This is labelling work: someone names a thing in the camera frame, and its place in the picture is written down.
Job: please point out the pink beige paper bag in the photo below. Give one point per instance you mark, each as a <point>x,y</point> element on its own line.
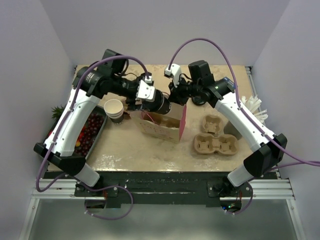
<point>146,124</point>

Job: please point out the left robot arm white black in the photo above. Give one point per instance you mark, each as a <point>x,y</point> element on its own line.
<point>60,144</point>

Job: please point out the dark paper coffee cup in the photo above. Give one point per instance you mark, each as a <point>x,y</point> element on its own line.
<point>160,105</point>

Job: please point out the toy pineapple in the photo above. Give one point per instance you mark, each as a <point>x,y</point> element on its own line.
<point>57,112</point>

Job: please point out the blue razor package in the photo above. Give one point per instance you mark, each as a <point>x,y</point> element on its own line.
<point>229,82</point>

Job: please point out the dark red grapes bunch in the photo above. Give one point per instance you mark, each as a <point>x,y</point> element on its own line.
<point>88,134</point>

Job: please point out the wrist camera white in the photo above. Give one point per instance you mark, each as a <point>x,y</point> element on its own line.
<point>146,90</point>
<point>173,72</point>

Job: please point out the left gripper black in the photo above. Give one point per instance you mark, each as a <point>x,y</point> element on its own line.
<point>132,105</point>

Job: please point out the dark green fruit tray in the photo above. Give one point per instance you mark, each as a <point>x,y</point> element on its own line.
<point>97,109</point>

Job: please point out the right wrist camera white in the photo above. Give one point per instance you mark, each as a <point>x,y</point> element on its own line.
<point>173,72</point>

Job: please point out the grey straw holder cup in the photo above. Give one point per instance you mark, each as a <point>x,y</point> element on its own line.
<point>229,129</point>

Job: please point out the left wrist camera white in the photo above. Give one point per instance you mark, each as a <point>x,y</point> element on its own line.
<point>146,90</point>

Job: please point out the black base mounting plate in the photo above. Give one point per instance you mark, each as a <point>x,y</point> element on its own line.
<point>117,188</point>

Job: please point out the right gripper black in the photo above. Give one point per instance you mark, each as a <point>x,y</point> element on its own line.
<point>175,96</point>

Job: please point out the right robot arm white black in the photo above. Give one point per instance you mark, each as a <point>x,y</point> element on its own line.
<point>267,148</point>

